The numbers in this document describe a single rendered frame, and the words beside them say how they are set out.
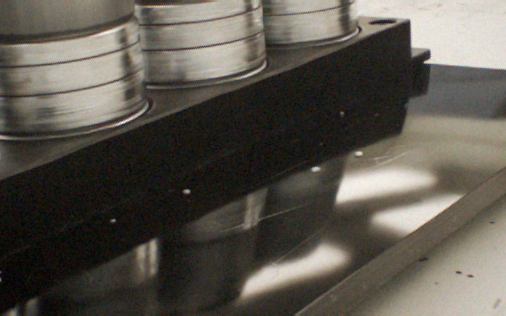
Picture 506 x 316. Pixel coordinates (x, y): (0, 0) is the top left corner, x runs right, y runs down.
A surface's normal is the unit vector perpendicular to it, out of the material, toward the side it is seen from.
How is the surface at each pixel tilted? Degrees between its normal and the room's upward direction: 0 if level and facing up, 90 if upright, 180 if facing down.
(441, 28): 0
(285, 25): 90
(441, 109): 0
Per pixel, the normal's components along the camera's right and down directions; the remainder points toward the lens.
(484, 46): -0.09, -0.94
